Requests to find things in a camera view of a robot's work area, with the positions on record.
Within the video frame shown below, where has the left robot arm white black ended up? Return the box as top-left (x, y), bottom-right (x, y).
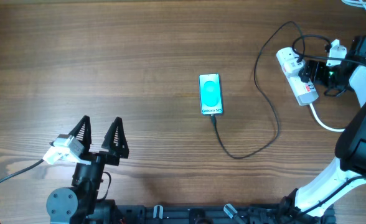
top-left (43, 116), bottom-right (129, 223)

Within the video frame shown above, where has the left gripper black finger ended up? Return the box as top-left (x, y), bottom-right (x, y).
top-left (69, 115), bottom-right (92, 153)
top-left (101, 117), bottom-right (129, 159)

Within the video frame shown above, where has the white charger plug adapter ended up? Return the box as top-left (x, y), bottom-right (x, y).
top-left (282, 58), bottom-right (304, 77)

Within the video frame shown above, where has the white power strip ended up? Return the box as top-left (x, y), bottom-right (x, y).
top-left (276, 47), bottom-right (319, 106)

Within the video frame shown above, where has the black charger cable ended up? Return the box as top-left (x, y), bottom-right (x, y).
top-left (210, 21), bottom-right (306, 160)

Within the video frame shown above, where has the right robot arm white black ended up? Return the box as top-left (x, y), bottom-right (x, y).
top-left (274, 35), bottom-right (366, 223)

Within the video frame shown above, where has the black mounting rail base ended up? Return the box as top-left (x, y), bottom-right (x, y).
top-left (112, 204), bottom-right (337, 224)

